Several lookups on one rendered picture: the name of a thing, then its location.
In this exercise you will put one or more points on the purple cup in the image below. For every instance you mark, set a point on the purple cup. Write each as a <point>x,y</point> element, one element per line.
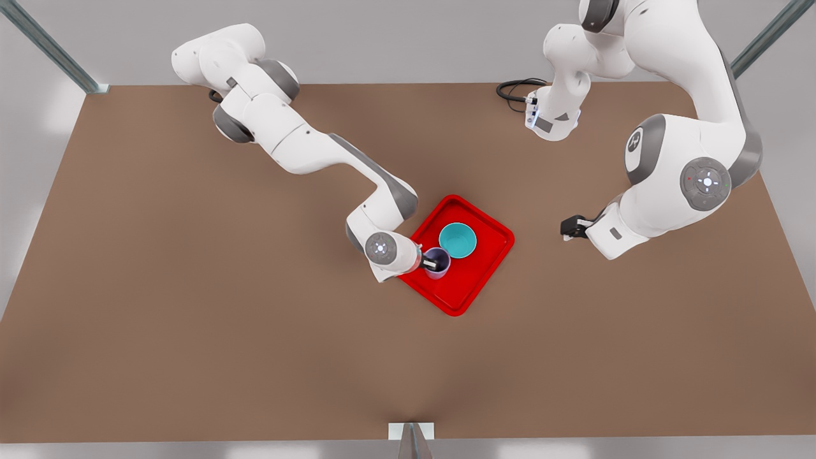
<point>440,271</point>

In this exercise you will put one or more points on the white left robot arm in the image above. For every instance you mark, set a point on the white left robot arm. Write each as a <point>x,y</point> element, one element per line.
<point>676,172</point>

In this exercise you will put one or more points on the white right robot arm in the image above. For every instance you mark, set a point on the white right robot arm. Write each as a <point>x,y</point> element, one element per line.
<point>299,143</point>

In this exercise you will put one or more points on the teal bowl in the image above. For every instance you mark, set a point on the teal bowl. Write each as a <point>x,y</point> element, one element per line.
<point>458,241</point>

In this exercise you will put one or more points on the red plastic tray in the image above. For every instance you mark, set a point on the red plastic tray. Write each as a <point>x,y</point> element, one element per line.
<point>475,280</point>

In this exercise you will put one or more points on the silver frame post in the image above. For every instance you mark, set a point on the silver frame post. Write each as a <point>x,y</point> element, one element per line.
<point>51,48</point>
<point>768,35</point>
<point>412,440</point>

